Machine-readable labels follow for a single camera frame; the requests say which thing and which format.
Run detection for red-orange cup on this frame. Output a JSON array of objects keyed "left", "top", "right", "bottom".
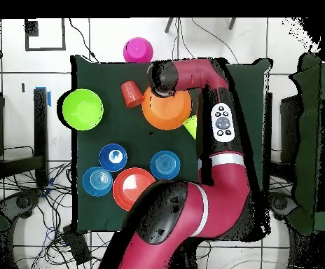
[{"left": 120, "top": 80, "right": 146, "bottom": 109}]

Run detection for shallow red-orange bowl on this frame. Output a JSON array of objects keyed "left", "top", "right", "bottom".
[{"left": 112, "top": 167, "right": 158, "bottom": 212}]

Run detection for black bench frame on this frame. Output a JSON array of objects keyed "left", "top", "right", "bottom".
[{"left": 0, "top": 88, "right": 50, "bottom": 188}]

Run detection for black chair base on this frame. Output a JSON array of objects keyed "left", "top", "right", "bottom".
[{"left": 0, "top": 188, "right": 43, "bottom": 225}]

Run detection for small light blue bowl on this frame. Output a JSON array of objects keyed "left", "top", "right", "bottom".
[
  {"left": 150, "top": 150, "right": 181, "bottom": 181},
  {"left": 82, "top": 166, "right": 113, "bottom": 198}
]

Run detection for dark grey chair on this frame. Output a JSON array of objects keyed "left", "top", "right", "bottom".
[{"left": 270, "top": 193, "right": 300, "bottom": 222}]

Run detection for large light orange bowl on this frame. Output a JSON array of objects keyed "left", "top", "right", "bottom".
[{"left": 141, "top": 85, "right": 193, "bottom": 132}]

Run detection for small dark blue bowl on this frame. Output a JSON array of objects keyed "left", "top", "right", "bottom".
[{"left": 99, "top": 143, "right": 128, "bottom": 172}]

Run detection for light green bowl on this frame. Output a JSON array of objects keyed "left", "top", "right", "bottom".
[{"left": 62, "top": 88, "right": 105, "bottom": 132}]

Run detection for dark green tablecloth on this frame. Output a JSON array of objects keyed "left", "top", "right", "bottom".
[{"left": 71, "top": 55, "right": 274, "bottom": 233}]

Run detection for grey tripod legs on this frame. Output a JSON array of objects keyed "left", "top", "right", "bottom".
[{"left": 164, "top": 18, "right": 237, "bottom": 34}]

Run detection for large pink bowl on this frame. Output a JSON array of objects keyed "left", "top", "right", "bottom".
[{"left": 123, "top": 36, "right": 154, "bottom": 64}]

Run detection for black power strip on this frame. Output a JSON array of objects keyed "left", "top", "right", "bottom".
[{"left": 62, "top": 225, "right": 92, "bottom": 265}]

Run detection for light green cup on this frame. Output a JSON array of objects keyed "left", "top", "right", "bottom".
[{"left": 182, "top": 114, "right": 198, "bottom": 140}]

